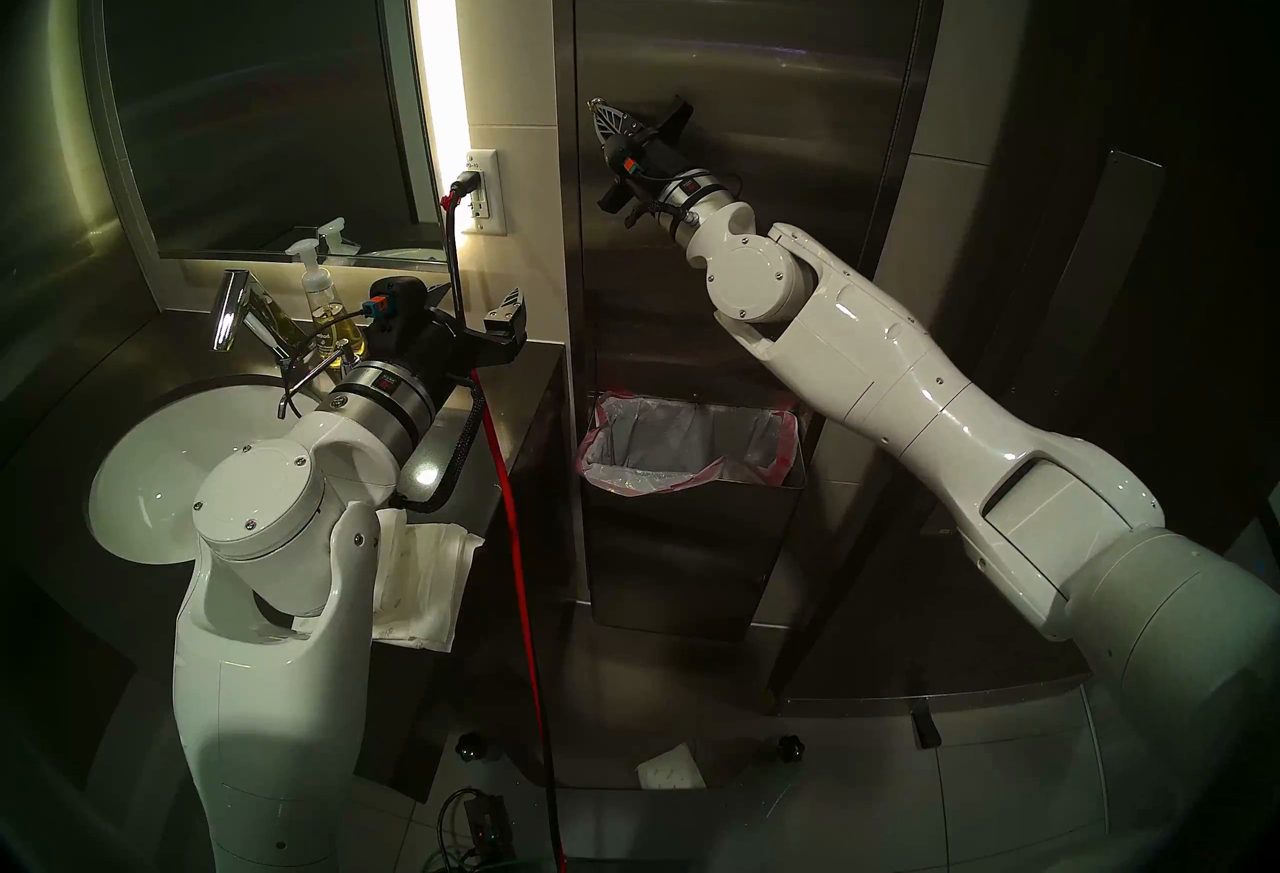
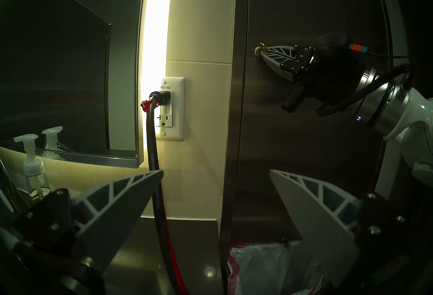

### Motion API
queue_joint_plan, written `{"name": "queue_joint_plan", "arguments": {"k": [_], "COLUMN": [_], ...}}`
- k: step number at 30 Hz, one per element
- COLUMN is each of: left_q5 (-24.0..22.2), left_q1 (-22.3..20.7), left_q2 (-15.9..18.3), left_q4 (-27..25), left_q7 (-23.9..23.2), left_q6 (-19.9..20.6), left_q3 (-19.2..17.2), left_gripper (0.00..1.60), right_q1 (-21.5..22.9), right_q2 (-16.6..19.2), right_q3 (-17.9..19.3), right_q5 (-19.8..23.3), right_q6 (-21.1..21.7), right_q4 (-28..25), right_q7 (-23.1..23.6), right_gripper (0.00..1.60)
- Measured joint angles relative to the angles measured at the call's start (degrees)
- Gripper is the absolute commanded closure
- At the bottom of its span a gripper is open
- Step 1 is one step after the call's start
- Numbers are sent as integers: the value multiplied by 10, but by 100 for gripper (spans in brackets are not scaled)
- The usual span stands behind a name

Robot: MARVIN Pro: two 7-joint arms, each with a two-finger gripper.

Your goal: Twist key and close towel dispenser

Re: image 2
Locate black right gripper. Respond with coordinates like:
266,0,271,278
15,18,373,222
260,44,366,119

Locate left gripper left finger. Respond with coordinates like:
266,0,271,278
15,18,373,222
20,169,165,266

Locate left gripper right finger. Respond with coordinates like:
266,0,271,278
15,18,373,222
269,169,421,289

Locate stainless steel dispenser door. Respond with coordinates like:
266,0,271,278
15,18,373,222
249,0,389,241

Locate stainless steel dispenser cabinet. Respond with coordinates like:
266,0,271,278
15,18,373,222
219,0,406,295

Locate dark vanity counter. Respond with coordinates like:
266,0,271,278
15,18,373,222
101,217,224,295

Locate clear pink-rimmed trash liner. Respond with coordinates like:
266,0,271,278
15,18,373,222
227,242,322,295

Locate clear soap pump bottle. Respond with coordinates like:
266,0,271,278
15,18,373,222
14,134,51,198

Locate vertical light strip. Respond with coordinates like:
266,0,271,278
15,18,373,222
139,0,175,163

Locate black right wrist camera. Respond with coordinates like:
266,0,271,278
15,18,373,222
317,32,368,61

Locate black power cable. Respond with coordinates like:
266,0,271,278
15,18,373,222
148,91,188,295

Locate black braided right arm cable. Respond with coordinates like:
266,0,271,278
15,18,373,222
316,63,416,117

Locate red cable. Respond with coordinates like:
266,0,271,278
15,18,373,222
141,99,190,295

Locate white wall outlet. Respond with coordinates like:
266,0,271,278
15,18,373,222
160,77,185,141

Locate wall mirror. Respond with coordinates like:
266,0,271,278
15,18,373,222
0,0,149,168

